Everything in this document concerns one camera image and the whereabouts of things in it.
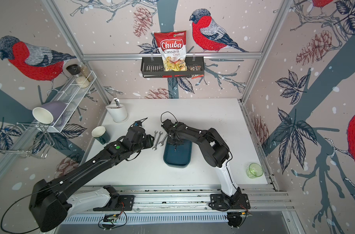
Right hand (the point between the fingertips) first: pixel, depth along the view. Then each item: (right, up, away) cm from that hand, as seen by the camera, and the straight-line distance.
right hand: (174, 142), depth 97 cm
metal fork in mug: (-44, +28, +10) cm, 53 cm away
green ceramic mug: (-49, +7, -3) cm, 49 cm away
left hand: (-10, +7, -17) cm, 21 cm away
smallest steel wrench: (-14, +6, +6) cm, 16 cm away
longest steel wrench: (-8, 0, 0) cm, 8 cm away
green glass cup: (+48, -14, -14) cm, 52 cm away
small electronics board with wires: (-30, -32, -27) cm, 51 cm away
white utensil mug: (-40, +19, +5) cm, 44 cm away
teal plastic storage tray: (+3, -8, -5) cm, 10 cm away
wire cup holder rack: (-63, +8, -31) cm, 71 cm away
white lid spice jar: (-54, +40, -14) cm, 68 cm away
